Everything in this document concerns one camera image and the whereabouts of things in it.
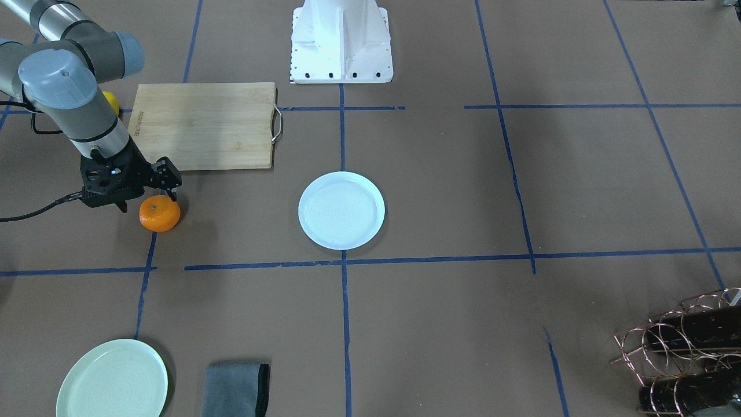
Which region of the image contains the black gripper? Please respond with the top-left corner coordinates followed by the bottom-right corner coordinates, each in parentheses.
top-left (80, 138), bottom-right (182, 214)

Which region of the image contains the orange fruit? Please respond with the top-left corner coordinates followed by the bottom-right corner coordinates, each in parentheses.
top-left (138, 195), bottom-right (182, 233)

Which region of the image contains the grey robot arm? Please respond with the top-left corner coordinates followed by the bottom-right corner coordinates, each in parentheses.
top-left (1, 1), bottom-right (182, 212)

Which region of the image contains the pale green plate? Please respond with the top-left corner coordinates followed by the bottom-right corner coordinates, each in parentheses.
top-left (56, 339), bottom-right (168, 416)

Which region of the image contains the pale blue plate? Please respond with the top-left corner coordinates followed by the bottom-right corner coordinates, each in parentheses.
top-left (298, 171), bottom-right (386, 251)

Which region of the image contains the wooden cutting board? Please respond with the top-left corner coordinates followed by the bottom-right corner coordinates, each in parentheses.
top-left (128, 82), bottom-right (281, 171)

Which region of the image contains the yellow lemon upper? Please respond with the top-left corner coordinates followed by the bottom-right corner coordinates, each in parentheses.
top-left (103, 92), bottom-right (121, 117)

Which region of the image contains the grey folded cloth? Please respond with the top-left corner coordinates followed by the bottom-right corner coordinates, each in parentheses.
top-left (201, 361), bottom-right (271, 416)

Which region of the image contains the dark wine bottle lower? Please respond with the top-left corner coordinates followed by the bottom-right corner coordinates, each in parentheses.
top-left (638, 369), bottom-right (739, 416)

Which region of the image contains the dark wine bottle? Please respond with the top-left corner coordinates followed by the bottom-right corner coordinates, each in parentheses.
top-left (638, 369), bottom-right (739, 416)
top-left (645, 306), bottom-right (740, 354)

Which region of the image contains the dark wine bottle upper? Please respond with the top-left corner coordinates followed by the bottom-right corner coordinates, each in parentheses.
top-left (645, 306), bottom-right (740, 354)

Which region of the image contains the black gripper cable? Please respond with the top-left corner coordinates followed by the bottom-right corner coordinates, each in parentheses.
top-left (0, 193), bottom-right (85, 223)

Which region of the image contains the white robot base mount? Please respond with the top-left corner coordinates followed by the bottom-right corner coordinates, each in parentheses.
top-left (289, 1), bottom-right (394, 85)

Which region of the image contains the copper wire wine rack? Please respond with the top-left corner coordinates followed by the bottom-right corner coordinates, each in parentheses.
top-left (613, 287), bottom-right (740, 416)

